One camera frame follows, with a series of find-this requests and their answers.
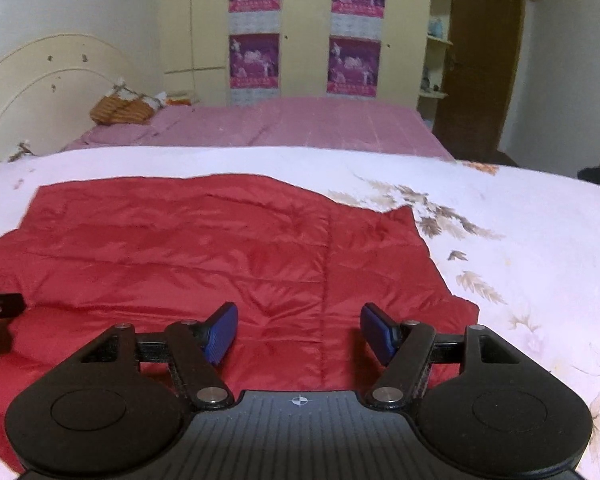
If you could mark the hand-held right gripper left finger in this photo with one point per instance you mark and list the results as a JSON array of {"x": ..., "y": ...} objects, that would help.
[{"x": 221, "y": 335}]

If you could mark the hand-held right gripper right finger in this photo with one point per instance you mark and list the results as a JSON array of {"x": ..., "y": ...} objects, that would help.
[{"x": 377, "y": 332}]

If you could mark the red puffer jacket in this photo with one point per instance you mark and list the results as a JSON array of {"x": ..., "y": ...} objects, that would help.
[{"x": 180, "y": 260}]

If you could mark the white floral bed sheet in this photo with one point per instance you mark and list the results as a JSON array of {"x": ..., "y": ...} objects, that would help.
[{"x": 530, "y": 240}]

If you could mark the pink quilt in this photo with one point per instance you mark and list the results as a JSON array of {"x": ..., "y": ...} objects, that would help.
[{"x": 290, "y": 125}]

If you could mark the cream wooden headboard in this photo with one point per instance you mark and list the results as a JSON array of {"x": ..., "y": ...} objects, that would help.
[{"x": 45, "y": 80}]

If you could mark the white floral cloth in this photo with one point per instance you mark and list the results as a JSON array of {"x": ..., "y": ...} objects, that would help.
[{"x": 155, "y": 99}]

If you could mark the dark shelf ornaments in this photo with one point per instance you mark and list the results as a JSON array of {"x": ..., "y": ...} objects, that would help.
[{"x": 430, "y": 82}]

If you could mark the cream wardrobe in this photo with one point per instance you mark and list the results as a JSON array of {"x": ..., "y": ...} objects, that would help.
[{"x": 305, "y": 60}]

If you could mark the brown wooden door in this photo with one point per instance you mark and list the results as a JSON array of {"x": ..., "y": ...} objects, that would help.
[{"x": 485, "y": 70}]

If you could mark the pale blue ornament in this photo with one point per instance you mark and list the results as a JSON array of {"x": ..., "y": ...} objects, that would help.
[{"x": 436, "y": 28}]

